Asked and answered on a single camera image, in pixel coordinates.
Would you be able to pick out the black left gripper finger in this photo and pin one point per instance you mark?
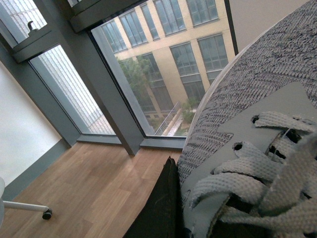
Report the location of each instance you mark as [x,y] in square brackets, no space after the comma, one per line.
[160,217]

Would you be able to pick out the grey knit sneaker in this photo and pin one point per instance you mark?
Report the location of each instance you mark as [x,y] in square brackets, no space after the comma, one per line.
[249,165]

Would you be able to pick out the white grey office chair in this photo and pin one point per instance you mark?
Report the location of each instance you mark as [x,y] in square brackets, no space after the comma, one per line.
[47,212]

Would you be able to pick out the grey window frame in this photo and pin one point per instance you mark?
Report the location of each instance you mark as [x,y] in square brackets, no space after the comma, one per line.
[116,71]

